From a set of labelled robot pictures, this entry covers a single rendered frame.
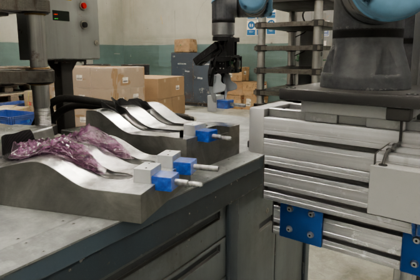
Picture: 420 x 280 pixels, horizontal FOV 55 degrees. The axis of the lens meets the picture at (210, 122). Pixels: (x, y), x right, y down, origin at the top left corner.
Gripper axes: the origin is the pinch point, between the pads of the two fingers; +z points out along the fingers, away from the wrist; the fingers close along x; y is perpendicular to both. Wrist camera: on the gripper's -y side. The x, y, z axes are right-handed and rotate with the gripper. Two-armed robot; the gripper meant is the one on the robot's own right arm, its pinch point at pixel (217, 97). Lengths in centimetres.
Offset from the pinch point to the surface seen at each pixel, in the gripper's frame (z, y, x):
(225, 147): 11.6, 14.4, -18.1
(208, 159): 13.2, 14.4, -26.6
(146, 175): 8, 22, -59
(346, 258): 95, 21, 96
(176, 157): 8, 19, -46
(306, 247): 69, 16, 46
